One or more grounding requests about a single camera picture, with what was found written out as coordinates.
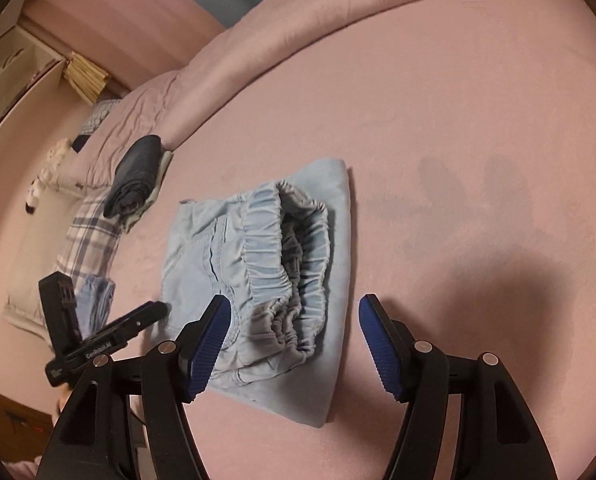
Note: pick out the small blue checked cloth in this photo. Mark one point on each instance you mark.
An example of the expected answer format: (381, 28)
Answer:
(103, 116)

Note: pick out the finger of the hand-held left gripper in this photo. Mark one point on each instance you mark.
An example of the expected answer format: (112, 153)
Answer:
(133, 322)

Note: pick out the cream pillow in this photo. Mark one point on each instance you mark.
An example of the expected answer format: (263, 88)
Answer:
(30, 290)

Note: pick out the pink duvet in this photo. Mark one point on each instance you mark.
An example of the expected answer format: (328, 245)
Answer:
(288, 25)

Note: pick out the blue striped shorts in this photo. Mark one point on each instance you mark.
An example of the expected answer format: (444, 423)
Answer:
(95, 300)

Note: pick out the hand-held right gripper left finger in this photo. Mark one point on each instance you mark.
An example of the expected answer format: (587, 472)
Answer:
(208, 350)

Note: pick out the white plush toy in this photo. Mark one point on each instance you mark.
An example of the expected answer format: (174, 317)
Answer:
(48, 170)

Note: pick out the small dark item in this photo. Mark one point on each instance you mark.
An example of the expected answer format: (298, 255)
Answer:
(81, 143)

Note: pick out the white cabinet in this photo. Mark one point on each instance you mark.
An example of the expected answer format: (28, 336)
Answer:
(8, 85)

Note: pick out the stack of yellow books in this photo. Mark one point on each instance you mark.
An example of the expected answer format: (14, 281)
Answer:
(85, 77)

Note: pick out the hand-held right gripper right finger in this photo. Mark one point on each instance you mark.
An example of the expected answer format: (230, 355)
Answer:
(382, 355)

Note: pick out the brown wooden furniture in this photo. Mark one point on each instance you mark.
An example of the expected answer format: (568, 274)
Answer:
(13, 420)

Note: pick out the pink bed sheet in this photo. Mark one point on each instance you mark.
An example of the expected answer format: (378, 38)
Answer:
(452, 135)

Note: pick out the pale green folded cloth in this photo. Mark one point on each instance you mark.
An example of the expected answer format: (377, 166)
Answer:
(155, 190)

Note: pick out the light blue pants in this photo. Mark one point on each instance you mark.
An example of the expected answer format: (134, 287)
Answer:
(193, 260)

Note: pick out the dark grey folded pants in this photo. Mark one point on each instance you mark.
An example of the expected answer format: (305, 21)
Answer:
(133, 175)

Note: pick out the plaid cloth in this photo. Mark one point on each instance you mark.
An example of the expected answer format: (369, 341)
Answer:
(90, 240)

